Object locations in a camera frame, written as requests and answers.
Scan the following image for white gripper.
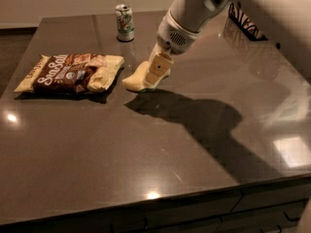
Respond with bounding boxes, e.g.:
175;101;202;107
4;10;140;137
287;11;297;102
144;10;201;88

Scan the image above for yellow sponge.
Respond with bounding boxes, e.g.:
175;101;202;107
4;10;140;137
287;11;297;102
121;60;172;93

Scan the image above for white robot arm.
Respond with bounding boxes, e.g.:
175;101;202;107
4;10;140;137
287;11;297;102
148;0;311;84

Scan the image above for brown sea salt chip bag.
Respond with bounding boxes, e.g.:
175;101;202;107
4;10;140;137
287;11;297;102
15;53;124;94

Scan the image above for white green soda can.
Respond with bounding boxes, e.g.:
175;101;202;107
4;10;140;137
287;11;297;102
116;4;134;42

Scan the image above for dark cabinet drawers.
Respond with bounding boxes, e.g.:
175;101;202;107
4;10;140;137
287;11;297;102
0;176;311;233

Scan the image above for black wire basket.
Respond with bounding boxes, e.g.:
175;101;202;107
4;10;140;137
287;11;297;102
228;3;267;42

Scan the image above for black drawer handle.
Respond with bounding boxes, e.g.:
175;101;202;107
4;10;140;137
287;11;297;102
283;206;304;222

